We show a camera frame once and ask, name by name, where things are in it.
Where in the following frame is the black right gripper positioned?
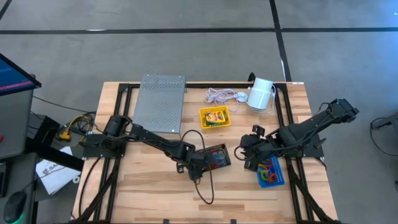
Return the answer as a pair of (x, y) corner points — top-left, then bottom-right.
(239, 124), (273, 172)

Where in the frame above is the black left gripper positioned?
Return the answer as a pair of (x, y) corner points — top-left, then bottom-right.
(176, 149), (220, 182)

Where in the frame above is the black plastic basket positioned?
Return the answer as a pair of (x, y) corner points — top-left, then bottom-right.
(198, 143), (232, 172)

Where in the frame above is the yellow plastic basket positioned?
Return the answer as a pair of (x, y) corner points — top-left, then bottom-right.
(198, 105), (232, 129)

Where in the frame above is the blue plastic basket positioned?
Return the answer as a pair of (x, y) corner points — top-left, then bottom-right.
(256, 154), (285, 189)

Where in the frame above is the yellow green crayon box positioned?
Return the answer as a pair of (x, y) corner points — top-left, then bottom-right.
(203, 110), (229, 126)

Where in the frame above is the grey perforated metal shelf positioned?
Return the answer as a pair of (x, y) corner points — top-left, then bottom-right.
(132, 73), (187, 134)

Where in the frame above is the black diagonal bar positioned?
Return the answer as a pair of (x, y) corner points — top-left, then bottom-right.
(24, 136), (85, 172)

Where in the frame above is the white printed booklet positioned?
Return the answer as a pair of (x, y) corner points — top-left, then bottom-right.
(35, 146), (82, 195)

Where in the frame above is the black computer mouse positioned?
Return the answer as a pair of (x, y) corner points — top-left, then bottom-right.
(2, 190), (28, 224)

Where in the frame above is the black flat device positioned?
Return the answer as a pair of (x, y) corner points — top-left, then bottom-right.
(0, 161), (9, 198)

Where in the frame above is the monitor with blue screen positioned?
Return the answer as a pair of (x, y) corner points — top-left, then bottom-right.
(0, 52), (42, 96)

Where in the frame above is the black looping gripper cable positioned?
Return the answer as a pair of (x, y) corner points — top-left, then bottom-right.
(179, 129), (216, 205)

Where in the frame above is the white power cable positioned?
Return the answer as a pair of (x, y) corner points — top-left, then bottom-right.
(204, 87), (277, 113)

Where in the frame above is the black thick cable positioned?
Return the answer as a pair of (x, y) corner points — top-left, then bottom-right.
(77, 156), (104, 218)

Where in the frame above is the yellow cable bundle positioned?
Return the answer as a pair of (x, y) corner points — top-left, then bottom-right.
(65, 113), (95, 135)

